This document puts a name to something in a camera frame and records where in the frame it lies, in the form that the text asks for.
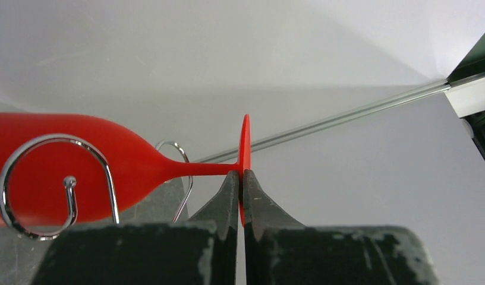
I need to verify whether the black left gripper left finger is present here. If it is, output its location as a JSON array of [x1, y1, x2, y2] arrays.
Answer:
[[32, 171, 240, 284]]

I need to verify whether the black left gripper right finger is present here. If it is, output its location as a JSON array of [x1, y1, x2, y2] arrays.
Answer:
[[241, 170, 440, 284]]

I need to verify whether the red plastic wine glass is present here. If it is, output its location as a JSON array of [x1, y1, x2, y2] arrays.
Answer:
[[0, 113, 251, 226]]

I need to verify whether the chrome wine glass rack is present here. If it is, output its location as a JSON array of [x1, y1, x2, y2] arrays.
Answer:
[[0, 129, 190, 239]]

